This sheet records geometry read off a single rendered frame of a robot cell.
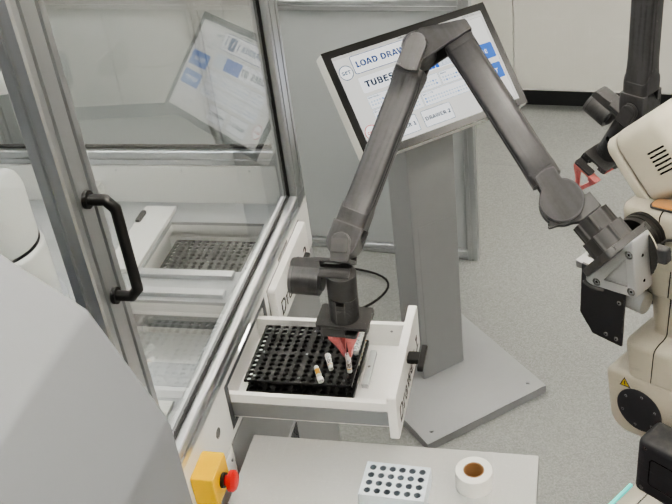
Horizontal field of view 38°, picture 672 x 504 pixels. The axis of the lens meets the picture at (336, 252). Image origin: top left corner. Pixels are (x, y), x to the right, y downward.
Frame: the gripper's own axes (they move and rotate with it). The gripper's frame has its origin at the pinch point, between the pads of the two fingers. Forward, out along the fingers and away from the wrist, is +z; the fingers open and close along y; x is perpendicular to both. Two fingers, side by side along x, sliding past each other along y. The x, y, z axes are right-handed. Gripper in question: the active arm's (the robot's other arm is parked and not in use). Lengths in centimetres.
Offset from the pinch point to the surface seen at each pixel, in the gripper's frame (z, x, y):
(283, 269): 4.2, -29.7, 21.8
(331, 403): 6.5, 8.0, 1.9
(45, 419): -68, 86, 3
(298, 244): 6.3, -42.5, 21.9
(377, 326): 6.8, -16.1, -2.4
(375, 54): -18, -96, 13
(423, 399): 93, -83, 0
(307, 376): 6.2, 1.7, 8.3
